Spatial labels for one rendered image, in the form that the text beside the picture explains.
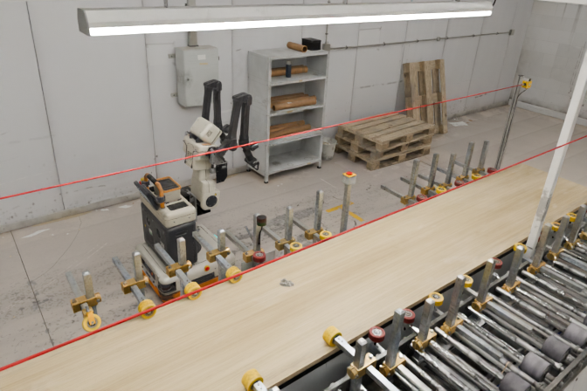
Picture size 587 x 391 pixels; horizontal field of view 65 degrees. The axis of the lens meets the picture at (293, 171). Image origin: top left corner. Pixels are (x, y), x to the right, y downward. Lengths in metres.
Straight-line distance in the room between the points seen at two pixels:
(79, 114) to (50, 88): 0.36
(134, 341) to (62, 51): 3.12
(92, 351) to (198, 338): 0.48
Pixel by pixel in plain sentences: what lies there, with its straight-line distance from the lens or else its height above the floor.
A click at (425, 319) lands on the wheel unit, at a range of 2.45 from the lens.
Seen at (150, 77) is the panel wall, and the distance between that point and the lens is 5.14.
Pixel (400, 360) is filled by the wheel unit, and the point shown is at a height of 0.83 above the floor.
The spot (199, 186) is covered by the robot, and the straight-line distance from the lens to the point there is 3.81.
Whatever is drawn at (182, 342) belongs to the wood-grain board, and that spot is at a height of 0.90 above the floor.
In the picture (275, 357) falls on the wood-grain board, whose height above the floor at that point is 0.90.
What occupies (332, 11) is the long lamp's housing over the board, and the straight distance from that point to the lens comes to 2.25.
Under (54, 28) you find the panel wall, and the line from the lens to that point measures 4.82.
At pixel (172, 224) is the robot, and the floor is 0.72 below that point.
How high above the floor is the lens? 2.58
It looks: 25 degrees down
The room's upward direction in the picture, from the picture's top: 3 degrees clockwise
